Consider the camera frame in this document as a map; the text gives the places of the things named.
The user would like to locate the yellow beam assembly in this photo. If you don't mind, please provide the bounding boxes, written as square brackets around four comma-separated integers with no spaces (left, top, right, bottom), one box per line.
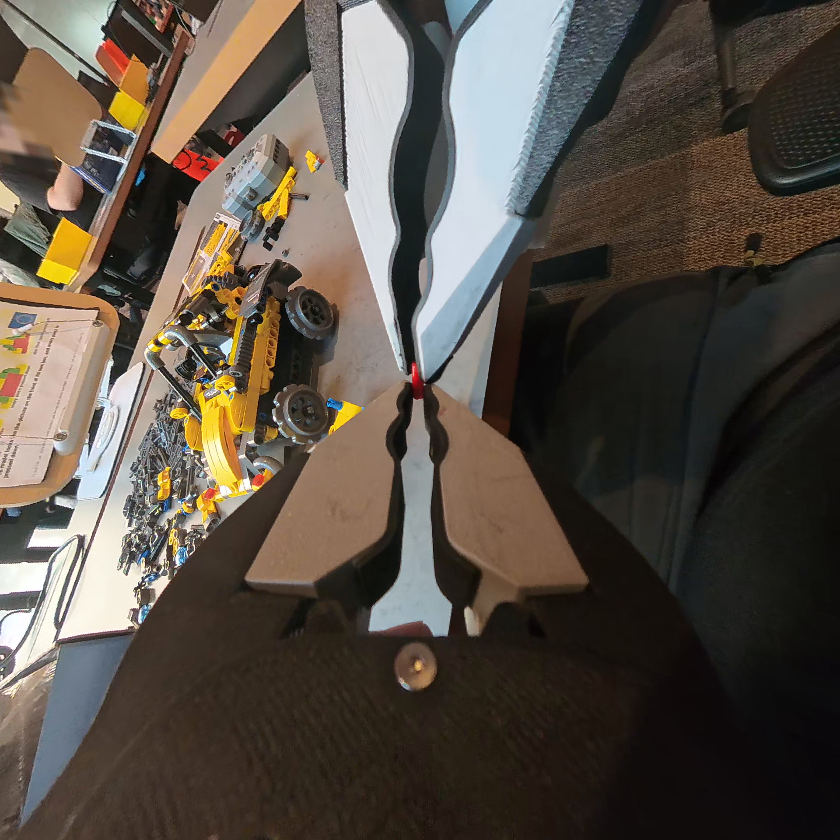
[256,167,299,221]

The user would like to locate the plywood panel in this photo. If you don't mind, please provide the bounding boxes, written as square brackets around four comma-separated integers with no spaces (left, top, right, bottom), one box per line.
[12,49,101,166]

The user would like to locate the person's dark clothed body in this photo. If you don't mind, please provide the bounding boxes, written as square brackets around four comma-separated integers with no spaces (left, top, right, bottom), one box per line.
[512,243,840,840]

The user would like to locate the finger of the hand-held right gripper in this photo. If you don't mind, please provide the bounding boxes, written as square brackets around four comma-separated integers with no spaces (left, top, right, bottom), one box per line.
[411,0,575,385]
[340,0,431,374]

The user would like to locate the yellow brick subassembly blue pins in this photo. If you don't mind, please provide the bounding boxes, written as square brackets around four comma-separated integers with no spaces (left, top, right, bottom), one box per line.
[325,395,365,437]

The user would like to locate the wooden board with printed sheet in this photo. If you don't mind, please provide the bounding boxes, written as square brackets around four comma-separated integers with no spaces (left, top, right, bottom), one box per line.
[0,282,120,508]

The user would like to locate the grey brick battery box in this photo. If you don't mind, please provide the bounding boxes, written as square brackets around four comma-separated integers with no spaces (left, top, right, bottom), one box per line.
[222,134,294,212]

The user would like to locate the pile of dark small bricks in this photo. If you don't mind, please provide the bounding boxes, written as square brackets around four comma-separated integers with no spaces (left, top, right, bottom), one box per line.
[118,387,221,624]

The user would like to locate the yellow storage bin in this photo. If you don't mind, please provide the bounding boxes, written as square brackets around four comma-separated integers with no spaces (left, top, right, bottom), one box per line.
[107,88,151,132]
[36,217,94,286]

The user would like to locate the red storage bin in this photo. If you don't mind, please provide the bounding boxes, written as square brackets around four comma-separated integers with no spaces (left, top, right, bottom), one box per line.
[97,39,132,85]

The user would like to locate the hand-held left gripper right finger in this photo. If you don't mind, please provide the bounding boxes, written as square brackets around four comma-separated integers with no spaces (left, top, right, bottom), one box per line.
[423,385,590,636]

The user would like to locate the yellow sticker sheet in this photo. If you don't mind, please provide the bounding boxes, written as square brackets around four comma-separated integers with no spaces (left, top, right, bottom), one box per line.
[182,211,245,293]

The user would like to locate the yellow toy brick car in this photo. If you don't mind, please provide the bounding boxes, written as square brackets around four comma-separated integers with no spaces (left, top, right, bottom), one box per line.
[144,259,339,500]

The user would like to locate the black mesh office chair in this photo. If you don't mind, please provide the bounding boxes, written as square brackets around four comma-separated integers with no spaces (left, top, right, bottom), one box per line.
[712,0,840,196]

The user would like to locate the long grey table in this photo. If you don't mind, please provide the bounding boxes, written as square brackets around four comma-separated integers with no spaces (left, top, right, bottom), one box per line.
[150,0,304,165]

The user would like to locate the grey desk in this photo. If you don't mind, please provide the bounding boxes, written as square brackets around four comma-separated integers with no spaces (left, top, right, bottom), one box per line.
[20,69,534,824]

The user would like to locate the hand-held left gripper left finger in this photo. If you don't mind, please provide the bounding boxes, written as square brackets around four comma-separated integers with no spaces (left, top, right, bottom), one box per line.
[244,382,414,632]

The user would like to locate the red black printed bag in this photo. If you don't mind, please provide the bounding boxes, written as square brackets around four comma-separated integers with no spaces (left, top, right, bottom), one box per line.
[172,146,223,183]

